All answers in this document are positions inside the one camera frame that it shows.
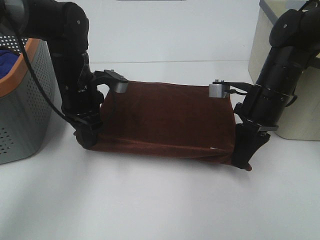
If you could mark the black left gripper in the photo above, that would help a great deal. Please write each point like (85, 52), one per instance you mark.
(84, 115)

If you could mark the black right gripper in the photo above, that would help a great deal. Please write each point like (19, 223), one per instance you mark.
(252, 133)

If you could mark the brown towel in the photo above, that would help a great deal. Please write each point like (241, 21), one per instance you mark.
(167, 120)

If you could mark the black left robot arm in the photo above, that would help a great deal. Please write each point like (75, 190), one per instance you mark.
(64, 26)

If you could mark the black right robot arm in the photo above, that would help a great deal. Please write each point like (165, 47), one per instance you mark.
(295, 43)

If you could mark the blue towel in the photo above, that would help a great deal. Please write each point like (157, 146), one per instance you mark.
(7, 61)

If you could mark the beige plastic bin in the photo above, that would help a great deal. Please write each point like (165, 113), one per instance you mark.
(301, 119)

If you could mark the grey perforated laundry basket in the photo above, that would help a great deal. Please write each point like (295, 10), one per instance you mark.
(24, 113)

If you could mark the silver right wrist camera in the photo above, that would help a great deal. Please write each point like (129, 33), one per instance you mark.
(223, 89)

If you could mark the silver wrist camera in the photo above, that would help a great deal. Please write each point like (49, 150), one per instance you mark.
(116, 82)
(223, 89)

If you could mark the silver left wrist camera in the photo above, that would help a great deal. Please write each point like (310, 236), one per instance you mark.
(116, 82)

